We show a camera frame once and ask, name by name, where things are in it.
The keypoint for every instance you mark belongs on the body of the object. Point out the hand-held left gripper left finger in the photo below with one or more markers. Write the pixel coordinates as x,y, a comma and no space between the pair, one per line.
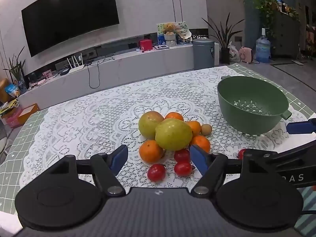
119,158

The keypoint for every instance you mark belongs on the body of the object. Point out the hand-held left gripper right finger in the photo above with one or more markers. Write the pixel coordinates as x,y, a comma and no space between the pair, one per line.
198,159

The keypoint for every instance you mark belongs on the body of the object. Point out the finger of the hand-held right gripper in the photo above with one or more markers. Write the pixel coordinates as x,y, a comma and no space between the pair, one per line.
300,127
291,156

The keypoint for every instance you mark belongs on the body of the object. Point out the orange mandarin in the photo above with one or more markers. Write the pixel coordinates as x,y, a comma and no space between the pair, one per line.
174,116
202,144
195,127
151,151

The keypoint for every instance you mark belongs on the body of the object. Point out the red cherry tomato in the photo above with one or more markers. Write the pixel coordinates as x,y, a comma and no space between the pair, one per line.
182,169
182,155
241,153
156,172

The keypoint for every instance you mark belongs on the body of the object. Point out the yellow-green pear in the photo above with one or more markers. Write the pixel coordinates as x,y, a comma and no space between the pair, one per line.
173,134

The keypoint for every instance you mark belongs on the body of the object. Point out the green pear with red blush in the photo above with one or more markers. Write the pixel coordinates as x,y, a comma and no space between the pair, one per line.
148,124

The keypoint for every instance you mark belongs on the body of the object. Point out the green colander bowl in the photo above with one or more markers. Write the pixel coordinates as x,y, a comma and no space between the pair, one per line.
232,113

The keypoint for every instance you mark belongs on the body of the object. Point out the teal striped cloth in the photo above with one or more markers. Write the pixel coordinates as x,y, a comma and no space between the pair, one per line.
307,209

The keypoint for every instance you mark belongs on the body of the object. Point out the white lace tablecloth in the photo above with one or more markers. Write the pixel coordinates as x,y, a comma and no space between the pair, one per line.
86,128

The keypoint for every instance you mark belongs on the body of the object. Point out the blue water jug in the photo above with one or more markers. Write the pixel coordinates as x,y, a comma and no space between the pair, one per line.
263,49

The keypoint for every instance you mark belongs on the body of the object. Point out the cluttered dark shelf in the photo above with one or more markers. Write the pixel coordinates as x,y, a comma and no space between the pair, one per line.
310,37

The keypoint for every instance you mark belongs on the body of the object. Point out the pink pig heater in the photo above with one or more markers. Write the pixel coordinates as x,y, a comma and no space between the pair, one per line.
245,54

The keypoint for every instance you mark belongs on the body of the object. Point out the grey dresser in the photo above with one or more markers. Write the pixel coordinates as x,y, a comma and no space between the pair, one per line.
284,37

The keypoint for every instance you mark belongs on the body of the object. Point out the white television cabinet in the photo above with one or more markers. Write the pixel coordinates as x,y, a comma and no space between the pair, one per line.
148,64

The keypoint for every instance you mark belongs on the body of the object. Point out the white router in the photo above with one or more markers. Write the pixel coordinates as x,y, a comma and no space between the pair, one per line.
76,68

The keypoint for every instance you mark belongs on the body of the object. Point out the white plastic bag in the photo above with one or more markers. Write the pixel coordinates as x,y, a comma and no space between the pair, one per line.
233,53

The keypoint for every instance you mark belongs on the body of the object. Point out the orange cardboard box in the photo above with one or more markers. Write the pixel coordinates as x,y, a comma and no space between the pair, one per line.
27,112

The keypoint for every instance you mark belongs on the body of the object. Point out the grey trash bin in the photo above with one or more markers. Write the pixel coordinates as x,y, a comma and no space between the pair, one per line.
203,54

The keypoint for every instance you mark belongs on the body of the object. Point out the red box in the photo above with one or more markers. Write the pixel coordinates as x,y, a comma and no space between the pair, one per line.
146,45

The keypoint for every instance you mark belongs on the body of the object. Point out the white flat scale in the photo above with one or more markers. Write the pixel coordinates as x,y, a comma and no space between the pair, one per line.
161,47

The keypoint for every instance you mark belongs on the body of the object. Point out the long-leaf potted plant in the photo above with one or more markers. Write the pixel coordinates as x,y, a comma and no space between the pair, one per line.
223,37

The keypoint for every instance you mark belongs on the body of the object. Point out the white flower pot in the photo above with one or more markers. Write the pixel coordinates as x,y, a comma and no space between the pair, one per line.
170,39

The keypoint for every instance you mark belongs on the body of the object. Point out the green ivy plant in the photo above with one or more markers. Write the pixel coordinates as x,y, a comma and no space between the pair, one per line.
265,7

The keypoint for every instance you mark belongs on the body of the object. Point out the blue snack bag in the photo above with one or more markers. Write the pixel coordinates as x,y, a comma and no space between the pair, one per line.
12,90

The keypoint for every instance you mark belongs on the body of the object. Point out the green picture board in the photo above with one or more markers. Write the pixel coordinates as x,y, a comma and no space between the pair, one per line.
181,28

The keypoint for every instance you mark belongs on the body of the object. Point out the thin-leaf potted plant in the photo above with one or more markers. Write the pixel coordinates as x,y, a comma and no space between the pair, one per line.
16,71

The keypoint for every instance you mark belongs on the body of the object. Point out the yellow teddy bear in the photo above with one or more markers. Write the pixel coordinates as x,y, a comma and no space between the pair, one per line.
169,27

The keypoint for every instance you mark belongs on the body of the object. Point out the black wall television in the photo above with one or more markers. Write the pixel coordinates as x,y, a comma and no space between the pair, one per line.
69,17

